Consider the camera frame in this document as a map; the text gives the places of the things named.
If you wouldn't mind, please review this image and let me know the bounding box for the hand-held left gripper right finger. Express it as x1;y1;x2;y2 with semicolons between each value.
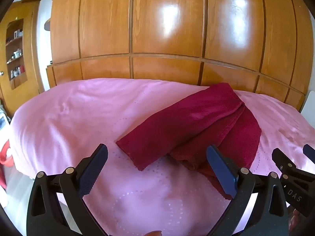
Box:
206;145;289;236

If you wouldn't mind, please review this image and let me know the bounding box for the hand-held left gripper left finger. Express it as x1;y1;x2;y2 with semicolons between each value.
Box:
26;143;109;236

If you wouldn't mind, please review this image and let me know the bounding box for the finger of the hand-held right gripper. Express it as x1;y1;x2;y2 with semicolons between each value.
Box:
303;144;315;164
271;148;299;177

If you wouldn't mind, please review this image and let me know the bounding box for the dark red cloth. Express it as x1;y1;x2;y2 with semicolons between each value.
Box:
116;82;262;201

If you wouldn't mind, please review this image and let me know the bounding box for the person's right hand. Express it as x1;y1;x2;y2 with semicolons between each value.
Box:
289;208;306;236

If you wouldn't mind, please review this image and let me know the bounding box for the white board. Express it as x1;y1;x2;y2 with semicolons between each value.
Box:
301;92;315;121

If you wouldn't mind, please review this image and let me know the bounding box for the pink bedspread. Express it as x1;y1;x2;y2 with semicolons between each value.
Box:
7;78;315;236

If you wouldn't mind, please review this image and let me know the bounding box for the red bag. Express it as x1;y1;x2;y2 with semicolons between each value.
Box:
0;139;15;190

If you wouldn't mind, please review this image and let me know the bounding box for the white appliance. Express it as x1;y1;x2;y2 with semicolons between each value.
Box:
0;111;11;133

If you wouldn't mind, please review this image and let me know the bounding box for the wooden shelf cabinet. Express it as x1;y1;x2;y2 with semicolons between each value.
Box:
0;1;45;116

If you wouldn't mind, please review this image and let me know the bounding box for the group of small bottles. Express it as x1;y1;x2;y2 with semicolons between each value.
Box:
6;29;26;79

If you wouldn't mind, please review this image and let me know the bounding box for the wooden wardrobe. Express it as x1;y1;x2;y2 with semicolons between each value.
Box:
45;0;310;111

